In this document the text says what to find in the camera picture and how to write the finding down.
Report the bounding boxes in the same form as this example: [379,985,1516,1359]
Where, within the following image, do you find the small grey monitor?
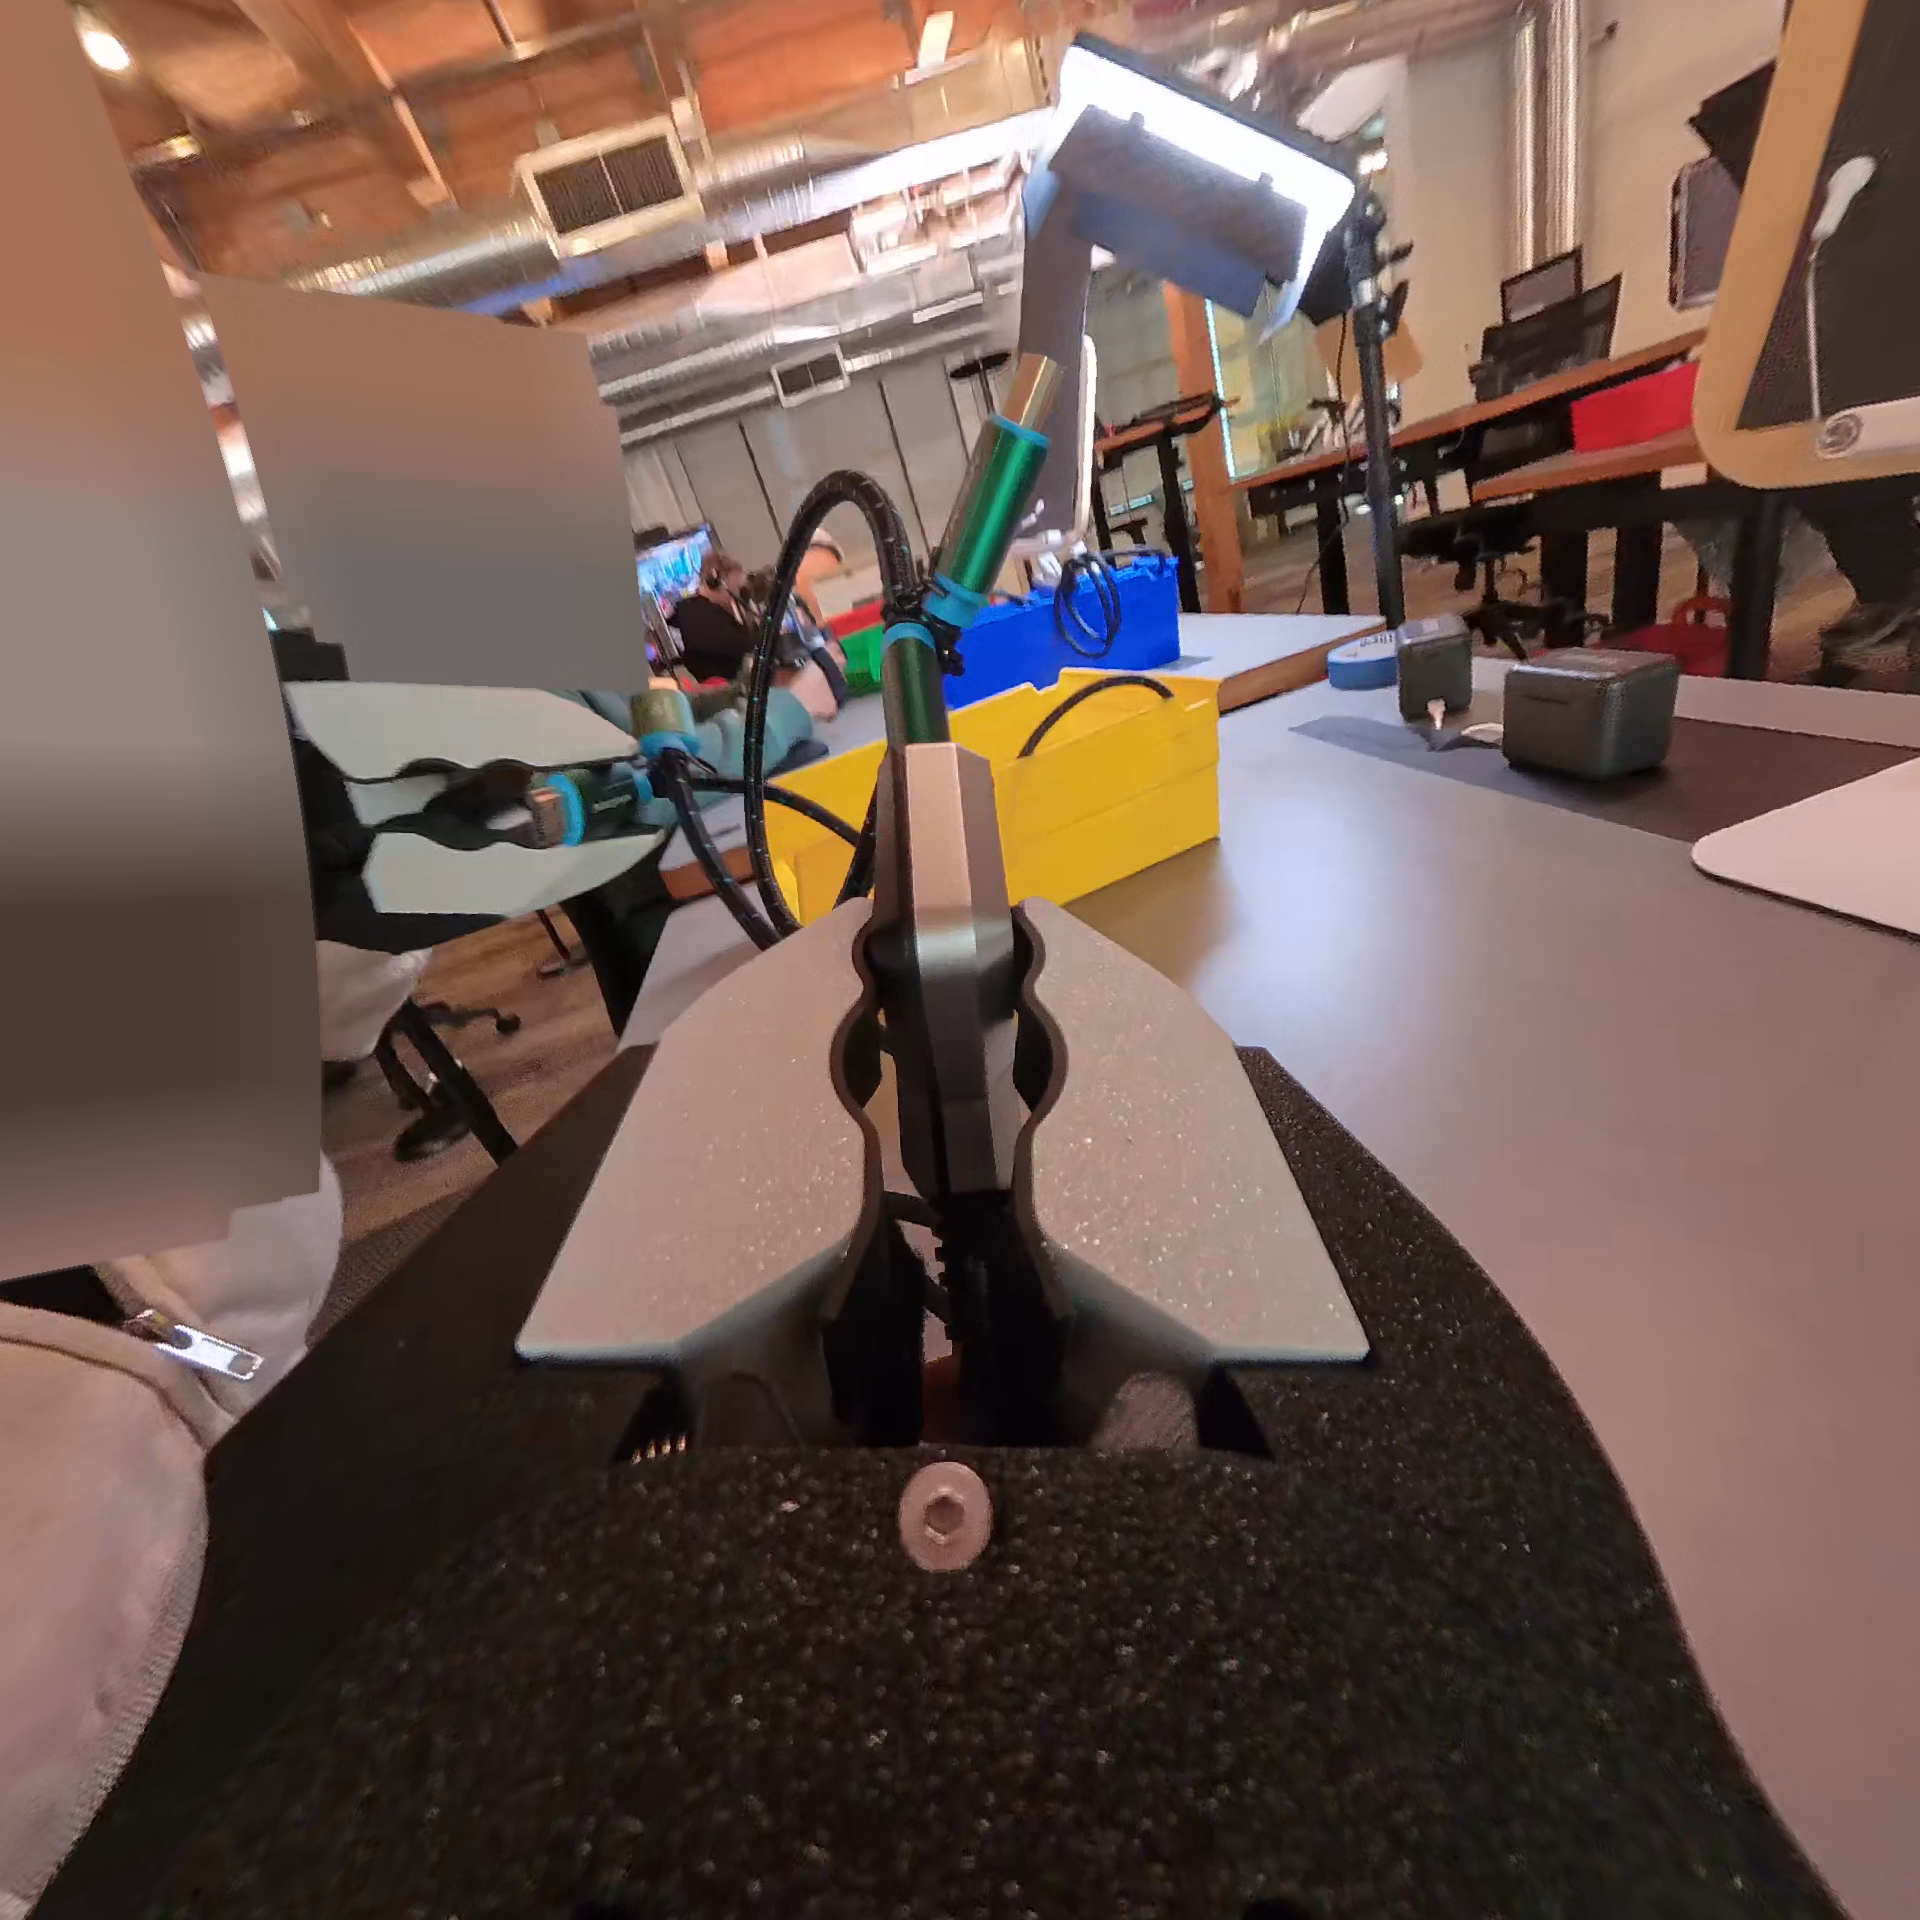
[1667,150,1746,312]

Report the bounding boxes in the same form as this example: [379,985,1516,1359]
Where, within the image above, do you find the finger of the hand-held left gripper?
[284,681,646,787]
[359,827,672,919]

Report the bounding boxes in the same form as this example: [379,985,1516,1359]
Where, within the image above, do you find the large ceiling air vent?
[513,115,701,254]

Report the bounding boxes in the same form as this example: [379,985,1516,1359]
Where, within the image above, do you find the computer monitor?
[634,519,720,606]

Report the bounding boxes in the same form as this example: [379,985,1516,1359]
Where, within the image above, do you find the grey monitor stand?
[1016,161,1103,529]

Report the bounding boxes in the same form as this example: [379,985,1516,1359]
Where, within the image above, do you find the braided HDMI cable green plugs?
[515,750,803,943]
[742,356,1064,943]

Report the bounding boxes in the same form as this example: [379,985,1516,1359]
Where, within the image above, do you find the yellow plastic bin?
[771,665,1224,927]

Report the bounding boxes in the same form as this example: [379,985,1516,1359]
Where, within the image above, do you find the silver air duct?
[284,209,902,302]

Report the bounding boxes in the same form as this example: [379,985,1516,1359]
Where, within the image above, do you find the red plastic bin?
[1565,364,1707,455]

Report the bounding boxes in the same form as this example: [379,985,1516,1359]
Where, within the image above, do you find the small grey case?
[1394,609,1480,725]

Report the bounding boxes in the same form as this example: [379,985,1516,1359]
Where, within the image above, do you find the grey desk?
[614,606,1920,1920]

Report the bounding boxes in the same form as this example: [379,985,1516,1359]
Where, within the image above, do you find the black cable coil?
[1049,552,1129,658]

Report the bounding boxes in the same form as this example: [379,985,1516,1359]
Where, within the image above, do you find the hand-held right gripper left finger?
[511,894,924,1445]

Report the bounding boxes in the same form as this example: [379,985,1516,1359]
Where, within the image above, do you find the wooden desk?
[1236,326,1711,632]
[1470,426,1793,683]

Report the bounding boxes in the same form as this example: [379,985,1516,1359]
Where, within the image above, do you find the person's left forearm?
[318,941,440,1069]

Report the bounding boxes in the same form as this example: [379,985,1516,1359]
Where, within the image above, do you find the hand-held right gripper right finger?
[977,894,1376,1445]

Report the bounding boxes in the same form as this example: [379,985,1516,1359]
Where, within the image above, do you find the LED light panel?
[1023,31,1362,328]

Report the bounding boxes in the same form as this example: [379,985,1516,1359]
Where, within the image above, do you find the black light stand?
[1332,185,1416,635]

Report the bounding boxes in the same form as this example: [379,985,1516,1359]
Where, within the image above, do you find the blue plastic bin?
[936,550,1184,709]

